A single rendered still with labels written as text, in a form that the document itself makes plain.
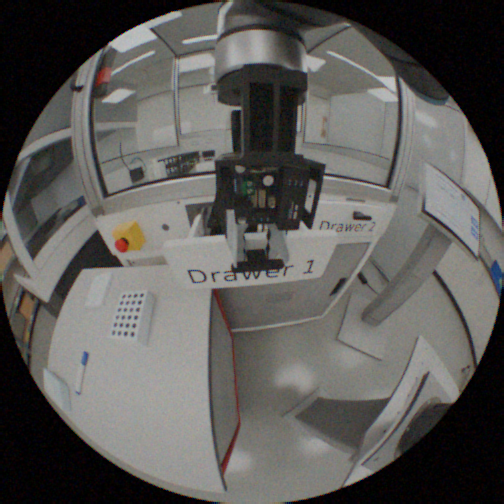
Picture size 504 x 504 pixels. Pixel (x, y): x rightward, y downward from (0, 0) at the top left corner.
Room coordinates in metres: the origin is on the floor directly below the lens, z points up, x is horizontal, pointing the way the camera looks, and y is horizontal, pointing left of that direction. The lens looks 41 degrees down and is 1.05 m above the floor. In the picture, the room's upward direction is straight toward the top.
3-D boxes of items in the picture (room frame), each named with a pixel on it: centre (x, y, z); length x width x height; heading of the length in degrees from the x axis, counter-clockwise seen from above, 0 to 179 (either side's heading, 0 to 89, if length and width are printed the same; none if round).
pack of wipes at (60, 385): (-0.26, 0.54, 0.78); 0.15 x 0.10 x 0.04; 103
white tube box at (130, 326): (0.09, 0.27, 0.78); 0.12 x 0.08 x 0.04; 12
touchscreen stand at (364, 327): (0.28, -0.95, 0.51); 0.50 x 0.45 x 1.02; 142
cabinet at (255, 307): (0.80, 0.01, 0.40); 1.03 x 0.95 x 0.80; 96
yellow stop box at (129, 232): (0.26, 0.34, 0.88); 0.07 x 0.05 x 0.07; 96
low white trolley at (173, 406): (-0.03, 0.39, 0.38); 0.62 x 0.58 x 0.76; 96
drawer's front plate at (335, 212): (0.35, -0.30, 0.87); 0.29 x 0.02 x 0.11; 96
